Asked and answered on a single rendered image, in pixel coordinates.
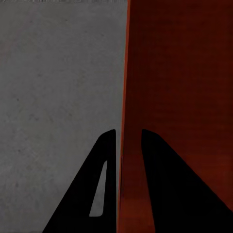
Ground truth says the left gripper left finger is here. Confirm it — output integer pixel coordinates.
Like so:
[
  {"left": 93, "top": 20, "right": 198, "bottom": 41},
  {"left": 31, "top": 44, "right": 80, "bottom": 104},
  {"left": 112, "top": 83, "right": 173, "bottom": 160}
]
[{"left": 42, "top": 129, "right": 117, "bottom": 233}]

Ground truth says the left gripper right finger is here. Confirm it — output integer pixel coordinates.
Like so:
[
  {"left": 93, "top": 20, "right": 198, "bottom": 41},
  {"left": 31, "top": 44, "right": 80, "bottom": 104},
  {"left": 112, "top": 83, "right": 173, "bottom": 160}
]
[{"left": 141, "top": 129, "right": 233, "bottom": 233}]

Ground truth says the storage box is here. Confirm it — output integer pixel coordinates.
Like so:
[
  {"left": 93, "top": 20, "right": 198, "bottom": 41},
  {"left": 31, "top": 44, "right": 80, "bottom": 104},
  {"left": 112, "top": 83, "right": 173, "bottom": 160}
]
[{"left": 117, "top": 0, "right": 233, "bottom": 233}]

